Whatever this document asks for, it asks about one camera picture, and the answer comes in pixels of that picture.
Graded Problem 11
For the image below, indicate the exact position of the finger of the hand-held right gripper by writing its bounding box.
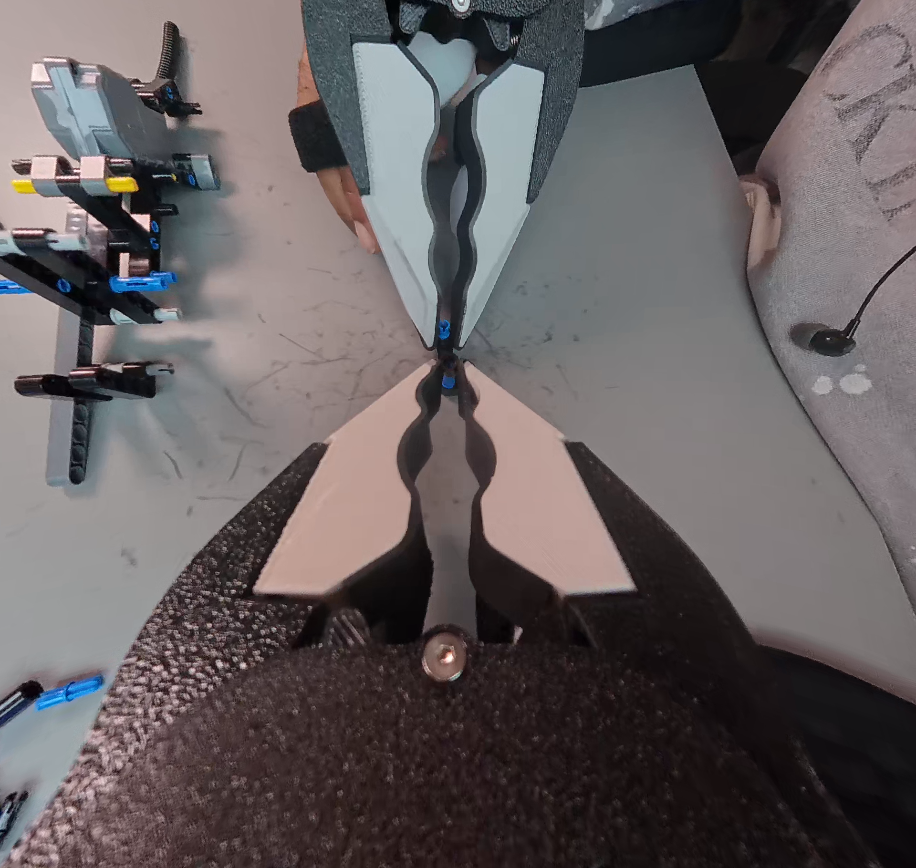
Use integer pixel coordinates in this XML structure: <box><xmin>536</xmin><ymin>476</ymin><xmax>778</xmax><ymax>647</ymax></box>
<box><xmin>353</xmin><ymin>38</ymin><xmax>448</xmax><ymax>351</ymax></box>
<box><xmin>447</xmin><ymin>58</ymin><xmax>548</xmax><ymax>349</ymax></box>

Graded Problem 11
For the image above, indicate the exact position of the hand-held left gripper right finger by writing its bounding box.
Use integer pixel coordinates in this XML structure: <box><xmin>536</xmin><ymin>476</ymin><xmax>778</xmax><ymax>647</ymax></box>
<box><xmin>458</xmin><ymin>362</ymin><xmax>638</xmax><ymax>644</ymax></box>

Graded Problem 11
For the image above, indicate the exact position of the person's grey printed sweatshirt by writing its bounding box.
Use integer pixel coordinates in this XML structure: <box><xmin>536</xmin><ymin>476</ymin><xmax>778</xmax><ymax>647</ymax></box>
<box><xmin>746</xmin><ymin>0</ymin><xmax>916</xmax><ymax>615</ymax></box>

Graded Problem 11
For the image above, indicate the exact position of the black beam with blue pins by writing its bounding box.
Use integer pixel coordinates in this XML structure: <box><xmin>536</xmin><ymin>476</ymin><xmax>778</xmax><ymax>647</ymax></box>
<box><xmin>435</xmin><ymin>319</ymin><xmax>465</xmax><ymax>398</ymax></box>

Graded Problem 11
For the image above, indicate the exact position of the person's right hand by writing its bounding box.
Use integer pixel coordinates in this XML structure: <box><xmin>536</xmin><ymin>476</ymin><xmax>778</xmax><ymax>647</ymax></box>
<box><xmin>295</xmin><ymin>45</ymin><xmax>382</xmax><ymax>255</ymax></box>

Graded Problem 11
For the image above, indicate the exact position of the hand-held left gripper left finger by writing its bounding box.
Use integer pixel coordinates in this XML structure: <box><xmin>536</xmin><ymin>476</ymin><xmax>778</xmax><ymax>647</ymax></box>
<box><xmin>252</xmin><ymin>362</ymin><xmax>439</xmax><ymax>644</ymax></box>

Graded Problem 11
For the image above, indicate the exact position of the grey desk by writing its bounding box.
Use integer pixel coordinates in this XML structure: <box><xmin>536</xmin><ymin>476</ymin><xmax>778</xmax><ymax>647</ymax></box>
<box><xmin>0</xmin><ymin>0</ymin><xmax>916</xmax><ymax>862</ymax></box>

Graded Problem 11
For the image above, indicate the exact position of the black grey brick chassis assembly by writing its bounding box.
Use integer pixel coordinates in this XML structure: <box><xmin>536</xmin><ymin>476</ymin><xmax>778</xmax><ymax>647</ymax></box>
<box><xmin>0</xmin><ymin>20</ymin><xmax>223</xmax><ymax>488</ymax></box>

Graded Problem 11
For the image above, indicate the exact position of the pile of blue black pins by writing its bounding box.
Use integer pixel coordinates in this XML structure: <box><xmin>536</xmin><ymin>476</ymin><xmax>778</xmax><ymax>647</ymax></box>
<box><xmin>0</xmin><ymin>673</ymin><xmax>106</xmax><ymax>840</ymax></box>

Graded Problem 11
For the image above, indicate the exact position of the black earphone cable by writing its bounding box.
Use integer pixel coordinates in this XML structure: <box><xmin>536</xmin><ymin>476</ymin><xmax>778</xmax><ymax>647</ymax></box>
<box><xmin>791</xmin><ymin>246</ymin><xmax>916</xmax><ymax>358</ymax></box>

